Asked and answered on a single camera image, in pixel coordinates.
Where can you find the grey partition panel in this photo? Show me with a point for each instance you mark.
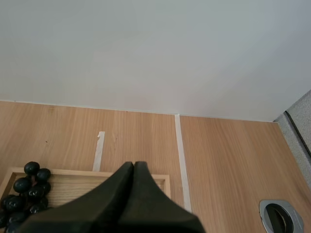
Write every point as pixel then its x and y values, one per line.
pixel 298 114

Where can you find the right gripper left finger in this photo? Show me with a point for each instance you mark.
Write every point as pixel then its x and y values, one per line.
pixel 97 206

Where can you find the bunch of dark toy grapes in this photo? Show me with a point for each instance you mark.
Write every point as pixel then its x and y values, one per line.
pixel 22 184

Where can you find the shallow wooden tray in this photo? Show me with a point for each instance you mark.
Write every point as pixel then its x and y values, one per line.
pixel 73 187

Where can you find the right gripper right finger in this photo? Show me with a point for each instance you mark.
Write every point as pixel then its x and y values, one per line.
pixel 150 208

